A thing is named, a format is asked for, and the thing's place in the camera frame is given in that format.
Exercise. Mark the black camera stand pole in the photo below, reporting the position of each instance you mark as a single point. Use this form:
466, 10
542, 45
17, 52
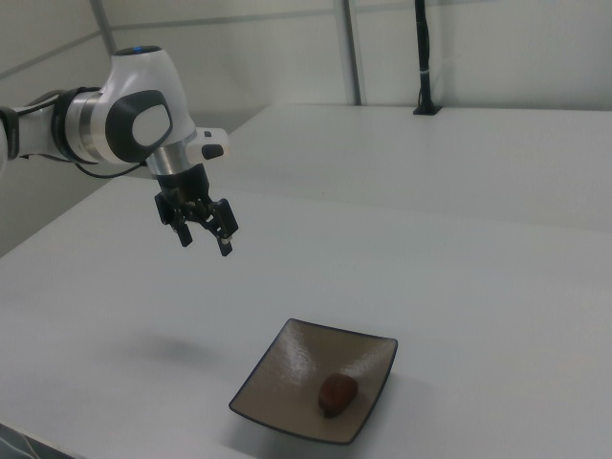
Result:
424, 57

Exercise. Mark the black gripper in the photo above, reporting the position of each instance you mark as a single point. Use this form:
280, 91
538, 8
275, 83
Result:
189, 189

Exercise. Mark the small brown round food item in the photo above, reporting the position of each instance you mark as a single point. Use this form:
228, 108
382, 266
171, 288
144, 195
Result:
337, 394

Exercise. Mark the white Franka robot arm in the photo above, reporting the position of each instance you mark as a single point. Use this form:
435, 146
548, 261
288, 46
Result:
119, 115

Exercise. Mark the grey metal partition post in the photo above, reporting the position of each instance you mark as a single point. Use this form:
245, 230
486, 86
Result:
354, 52

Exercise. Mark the square brown ceramic plate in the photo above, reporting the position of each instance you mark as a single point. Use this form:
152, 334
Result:
296, 368

